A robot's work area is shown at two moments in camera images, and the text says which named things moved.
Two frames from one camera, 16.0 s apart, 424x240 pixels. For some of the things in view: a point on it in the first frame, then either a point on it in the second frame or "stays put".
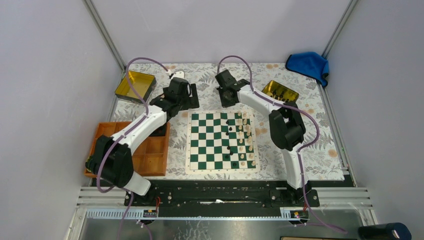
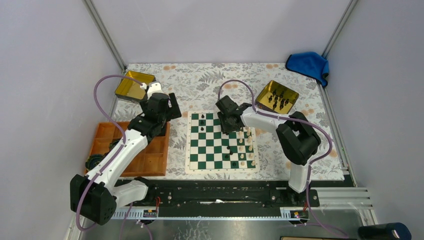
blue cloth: (311, 64) stays put
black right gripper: (224, 104) -> (225, 128)
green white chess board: (219, 142) stays put
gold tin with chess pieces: (280, 92) stays put
